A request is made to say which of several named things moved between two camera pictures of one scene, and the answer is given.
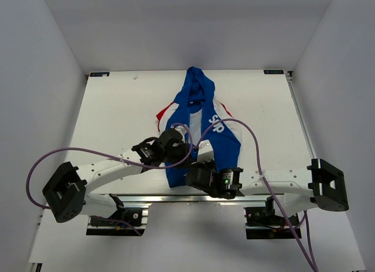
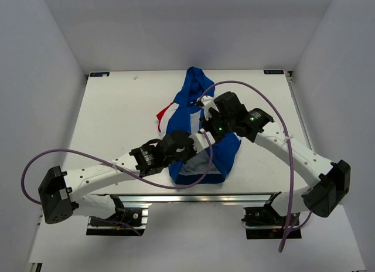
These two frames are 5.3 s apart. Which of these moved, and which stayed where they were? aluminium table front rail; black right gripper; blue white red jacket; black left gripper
Moved: black right gripper
Stayed: blue white red jacket; aluminium table front rail; black left gripper
